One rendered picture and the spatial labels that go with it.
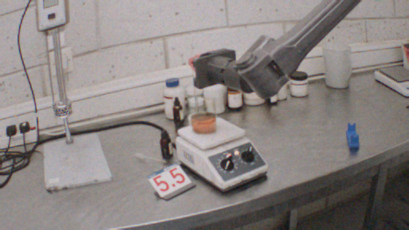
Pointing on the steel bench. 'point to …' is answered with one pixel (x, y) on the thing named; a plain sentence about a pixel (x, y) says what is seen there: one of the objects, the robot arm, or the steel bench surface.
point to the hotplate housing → (192, 159)
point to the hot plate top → (224, 131)
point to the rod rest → (352, 136)
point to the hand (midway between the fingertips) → (192, 61)
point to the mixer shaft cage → (62, 107)
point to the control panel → (236, 161)
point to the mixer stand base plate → (75, 163)
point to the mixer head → (52, 16)
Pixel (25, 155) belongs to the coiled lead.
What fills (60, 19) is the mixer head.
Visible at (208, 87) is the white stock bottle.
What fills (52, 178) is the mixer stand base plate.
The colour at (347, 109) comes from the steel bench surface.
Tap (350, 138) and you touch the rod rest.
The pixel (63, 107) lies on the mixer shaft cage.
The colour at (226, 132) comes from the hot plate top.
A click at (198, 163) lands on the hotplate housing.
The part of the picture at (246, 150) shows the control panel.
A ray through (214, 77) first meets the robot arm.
